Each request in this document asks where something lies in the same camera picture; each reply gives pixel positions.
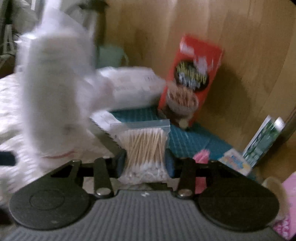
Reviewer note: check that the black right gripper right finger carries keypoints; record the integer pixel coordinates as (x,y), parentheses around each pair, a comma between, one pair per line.
(187,170)

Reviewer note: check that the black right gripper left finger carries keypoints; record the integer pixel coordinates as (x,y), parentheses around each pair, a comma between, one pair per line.
(102,170)

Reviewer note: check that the bag of cotton swabs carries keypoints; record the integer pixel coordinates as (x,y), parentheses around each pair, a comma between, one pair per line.
(145,143)

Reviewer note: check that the pink fluffy ball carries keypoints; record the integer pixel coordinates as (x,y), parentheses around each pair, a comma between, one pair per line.
(201,157)

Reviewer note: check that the teal woven placemat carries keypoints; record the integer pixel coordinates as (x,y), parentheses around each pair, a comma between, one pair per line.
(182,143)

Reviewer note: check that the green white carton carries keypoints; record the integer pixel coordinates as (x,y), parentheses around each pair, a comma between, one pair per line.
(263,139)

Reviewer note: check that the snack cup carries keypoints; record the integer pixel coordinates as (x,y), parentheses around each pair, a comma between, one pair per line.
(275,186)

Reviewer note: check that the white plastic bag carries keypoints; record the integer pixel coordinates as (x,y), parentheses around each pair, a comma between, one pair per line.
(61,91)

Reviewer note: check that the red cereal box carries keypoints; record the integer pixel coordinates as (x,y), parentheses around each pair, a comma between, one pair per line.
(189,81)

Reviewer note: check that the wood pattern board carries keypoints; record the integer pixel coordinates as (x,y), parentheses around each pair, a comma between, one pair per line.
(257,74)

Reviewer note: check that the pink tin box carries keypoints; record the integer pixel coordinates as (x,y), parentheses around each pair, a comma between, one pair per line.
(286,226)

